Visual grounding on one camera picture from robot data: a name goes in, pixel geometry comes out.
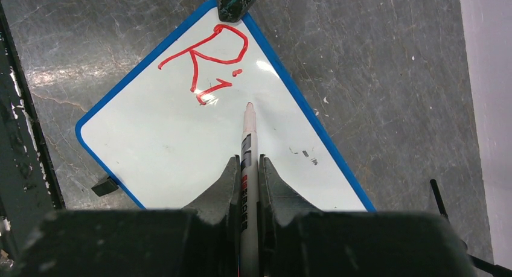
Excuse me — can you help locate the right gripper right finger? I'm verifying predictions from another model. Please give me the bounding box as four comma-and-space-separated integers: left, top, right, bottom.
258, 155, 475, 276

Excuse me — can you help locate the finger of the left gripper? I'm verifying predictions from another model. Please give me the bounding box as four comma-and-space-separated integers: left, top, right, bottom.
216, 0, 256, 23

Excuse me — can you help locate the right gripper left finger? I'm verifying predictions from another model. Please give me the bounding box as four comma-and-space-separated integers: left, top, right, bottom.
11, 156, 240, 276

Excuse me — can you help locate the red whiteboard marker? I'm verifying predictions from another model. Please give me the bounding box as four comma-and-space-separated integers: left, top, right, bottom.
239, 102, 260, 276

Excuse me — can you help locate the blue framed whiteboard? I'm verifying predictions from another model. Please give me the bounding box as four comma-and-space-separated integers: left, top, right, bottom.
75, 0, 374, 211

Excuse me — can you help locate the black tripod stand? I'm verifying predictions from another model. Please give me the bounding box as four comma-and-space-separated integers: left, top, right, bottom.
429, 179, 512, 277

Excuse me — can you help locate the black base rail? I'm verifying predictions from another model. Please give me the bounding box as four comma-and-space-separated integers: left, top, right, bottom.
1, 11, 65, 260

